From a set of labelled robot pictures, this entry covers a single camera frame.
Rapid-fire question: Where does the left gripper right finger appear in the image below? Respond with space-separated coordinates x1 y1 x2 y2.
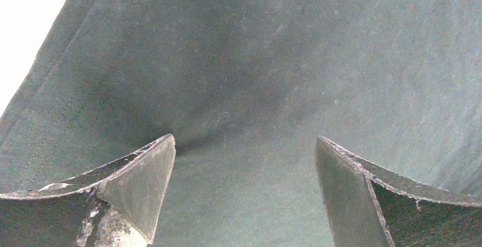
315 137 481 246

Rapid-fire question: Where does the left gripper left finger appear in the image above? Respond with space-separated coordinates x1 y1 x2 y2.
1 134 176 246

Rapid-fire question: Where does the black t shirt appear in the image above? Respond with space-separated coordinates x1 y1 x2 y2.
1 0 481 246

